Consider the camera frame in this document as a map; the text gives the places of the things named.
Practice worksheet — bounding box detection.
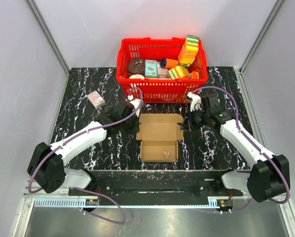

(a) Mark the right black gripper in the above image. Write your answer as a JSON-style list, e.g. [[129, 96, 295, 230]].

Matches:
[[181, 107, 210, 132]]

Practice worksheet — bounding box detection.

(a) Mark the brown cardboard box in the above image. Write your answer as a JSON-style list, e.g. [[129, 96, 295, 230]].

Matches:
[[136, 114, 184, 163]]

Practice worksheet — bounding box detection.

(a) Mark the small clear plastic bag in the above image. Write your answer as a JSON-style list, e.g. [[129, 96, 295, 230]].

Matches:
[[162, 150, 175, 159]]

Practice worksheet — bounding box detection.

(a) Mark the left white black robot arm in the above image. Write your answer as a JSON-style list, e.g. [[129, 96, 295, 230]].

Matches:
[[27, 99, 143, 195]]

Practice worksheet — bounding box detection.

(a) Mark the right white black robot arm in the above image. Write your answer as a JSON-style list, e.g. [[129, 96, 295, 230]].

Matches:
[[181, 92, 290, 202]]

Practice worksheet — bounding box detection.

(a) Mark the small pink card box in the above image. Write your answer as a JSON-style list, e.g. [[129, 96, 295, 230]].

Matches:
[[87, 90, 106, 109]]

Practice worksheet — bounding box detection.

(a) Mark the small orange box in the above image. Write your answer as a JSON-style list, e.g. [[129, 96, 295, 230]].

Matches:
[[186, 71, 199, 79]]

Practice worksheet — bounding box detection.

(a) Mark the teal small box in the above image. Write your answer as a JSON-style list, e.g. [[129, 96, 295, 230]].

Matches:
[[145, 59, 157, 78]]

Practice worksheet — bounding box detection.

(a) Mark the red plastic shopping basket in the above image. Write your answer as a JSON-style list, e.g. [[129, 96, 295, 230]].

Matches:
[[116, 38, 208, 103]]

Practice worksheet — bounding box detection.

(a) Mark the white round container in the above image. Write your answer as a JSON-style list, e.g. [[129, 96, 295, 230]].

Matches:
[[129, 74, 145, 80]]

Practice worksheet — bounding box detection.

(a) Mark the yellow green sponge pack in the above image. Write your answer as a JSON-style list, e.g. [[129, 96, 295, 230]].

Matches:
[[168, 65, 189, 79]]

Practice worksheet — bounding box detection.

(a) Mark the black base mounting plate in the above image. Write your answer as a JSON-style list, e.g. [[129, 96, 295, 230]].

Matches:
[[68, 169, 244, 198]]

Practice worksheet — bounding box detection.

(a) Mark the pink white packet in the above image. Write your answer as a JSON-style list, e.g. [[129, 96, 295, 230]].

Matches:
[[157, 62, 169, 79]]

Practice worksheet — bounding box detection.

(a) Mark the brown round bun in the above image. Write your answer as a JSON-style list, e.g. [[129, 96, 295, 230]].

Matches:
[[127, 58, 145, 75]]

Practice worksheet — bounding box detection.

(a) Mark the orange blue capped bottle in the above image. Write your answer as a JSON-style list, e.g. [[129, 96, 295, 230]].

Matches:
[[160, 58, 179, 69]]

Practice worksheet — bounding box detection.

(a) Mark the tall orange sponge pack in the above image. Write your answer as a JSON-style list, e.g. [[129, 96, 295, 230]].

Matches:
[[178, 35, 199, 67]]

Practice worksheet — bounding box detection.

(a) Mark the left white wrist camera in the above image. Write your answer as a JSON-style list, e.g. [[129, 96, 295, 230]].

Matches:
[[127, 95, 144, 117]]

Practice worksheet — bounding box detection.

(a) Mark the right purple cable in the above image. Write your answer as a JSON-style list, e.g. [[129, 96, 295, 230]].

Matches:
[[190, 86, 291, 214]]

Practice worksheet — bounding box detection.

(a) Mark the aluminium front rail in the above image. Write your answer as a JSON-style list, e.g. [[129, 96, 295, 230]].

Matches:
[[23, 178, 292, 207]]

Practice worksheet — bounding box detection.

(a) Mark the right aluminium corner post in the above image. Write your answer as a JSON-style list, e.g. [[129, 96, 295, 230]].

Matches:
[[239, 0, 286, 74]]

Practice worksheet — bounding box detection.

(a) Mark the aluminium corner post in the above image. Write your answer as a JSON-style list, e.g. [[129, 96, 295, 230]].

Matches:
[[25, 0, 71, 75], [239, 0, 286, 74]]

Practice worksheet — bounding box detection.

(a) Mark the left aluminium corner post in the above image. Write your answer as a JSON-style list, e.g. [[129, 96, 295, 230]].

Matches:
[[25, 0, 71, 75]]

